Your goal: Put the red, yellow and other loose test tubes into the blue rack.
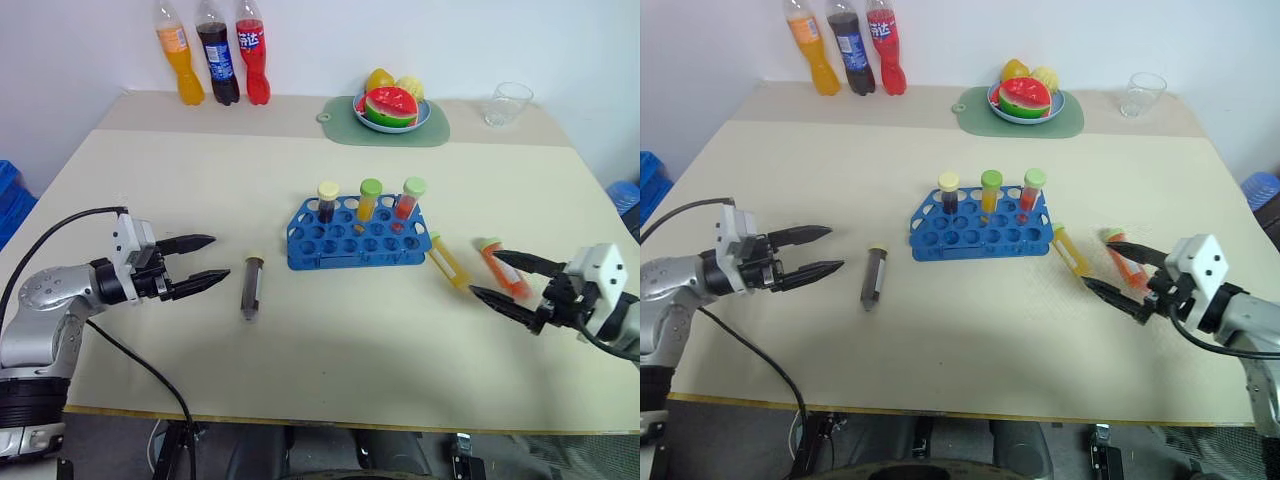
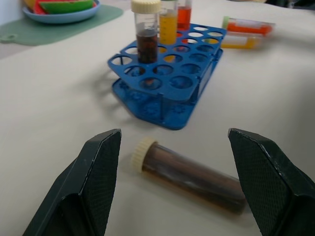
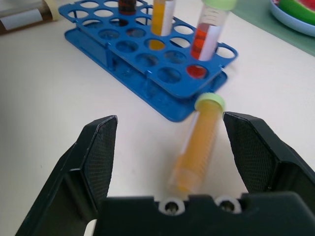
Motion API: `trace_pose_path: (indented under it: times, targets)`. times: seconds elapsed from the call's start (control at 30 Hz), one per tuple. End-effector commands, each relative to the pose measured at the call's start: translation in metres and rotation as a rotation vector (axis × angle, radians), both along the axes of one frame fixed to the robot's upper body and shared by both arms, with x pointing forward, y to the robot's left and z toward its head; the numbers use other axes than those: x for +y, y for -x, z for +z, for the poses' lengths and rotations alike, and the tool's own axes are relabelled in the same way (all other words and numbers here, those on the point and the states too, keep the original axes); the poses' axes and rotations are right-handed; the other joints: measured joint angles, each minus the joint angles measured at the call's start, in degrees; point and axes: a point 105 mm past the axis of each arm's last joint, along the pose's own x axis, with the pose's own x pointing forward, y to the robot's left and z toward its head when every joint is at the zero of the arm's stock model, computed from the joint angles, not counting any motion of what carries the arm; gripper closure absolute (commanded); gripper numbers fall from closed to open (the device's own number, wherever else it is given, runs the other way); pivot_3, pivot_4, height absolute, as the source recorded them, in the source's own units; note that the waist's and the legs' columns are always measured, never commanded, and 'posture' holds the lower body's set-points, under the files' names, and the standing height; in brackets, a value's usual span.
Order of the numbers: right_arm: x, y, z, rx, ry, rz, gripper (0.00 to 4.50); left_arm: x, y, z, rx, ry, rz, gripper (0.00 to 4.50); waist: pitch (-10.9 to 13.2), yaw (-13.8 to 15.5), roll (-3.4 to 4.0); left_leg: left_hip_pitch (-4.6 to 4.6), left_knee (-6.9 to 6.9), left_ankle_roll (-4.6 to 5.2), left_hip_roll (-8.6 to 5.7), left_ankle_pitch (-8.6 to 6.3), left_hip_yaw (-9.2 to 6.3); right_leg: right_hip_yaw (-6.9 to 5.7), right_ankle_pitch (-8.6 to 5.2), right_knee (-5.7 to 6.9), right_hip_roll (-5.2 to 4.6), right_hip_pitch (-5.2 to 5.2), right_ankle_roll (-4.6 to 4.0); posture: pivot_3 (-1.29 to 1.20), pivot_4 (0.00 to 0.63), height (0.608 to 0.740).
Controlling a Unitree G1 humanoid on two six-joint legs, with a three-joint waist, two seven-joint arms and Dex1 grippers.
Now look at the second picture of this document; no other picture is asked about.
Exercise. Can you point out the orange liquid tube green cap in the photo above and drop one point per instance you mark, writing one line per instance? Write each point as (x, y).
(248, 26)

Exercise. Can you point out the toy watermelon slice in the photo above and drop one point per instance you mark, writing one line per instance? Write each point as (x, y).
(66, 5)

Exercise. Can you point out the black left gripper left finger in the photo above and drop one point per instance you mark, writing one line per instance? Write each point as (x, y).
(83, 186)

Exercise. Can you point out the brown liquid tube cream cap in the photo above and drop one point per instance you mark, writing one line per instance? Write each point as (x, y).
(192, 175)
(146, 32)

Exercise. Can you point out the blue plastic test tube rack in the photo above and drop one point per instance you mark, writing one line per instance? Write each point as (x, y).
(169, 76)

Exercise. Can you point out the tube with yellow liquid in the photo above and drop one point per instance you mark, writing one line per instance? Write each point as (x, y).
(168, 25)
(242, 41)

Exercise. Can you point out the tube with red liquid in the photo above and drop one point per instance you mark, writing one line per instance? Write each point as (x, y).
(184, 17)

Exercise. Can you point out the blue plate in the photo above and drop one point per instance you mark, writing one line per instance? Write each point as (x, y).
(64, 16)

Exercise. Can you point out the red toy food piece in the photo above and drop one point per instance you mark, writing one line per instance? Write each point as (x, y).
(38, 8)

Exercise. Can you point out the green silicone mat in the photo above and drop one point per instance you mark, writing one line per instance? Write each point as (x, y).
(56, 29)

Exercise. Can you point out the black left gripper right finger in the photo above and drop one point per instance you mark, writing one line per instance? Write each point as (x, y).
(270, 182)

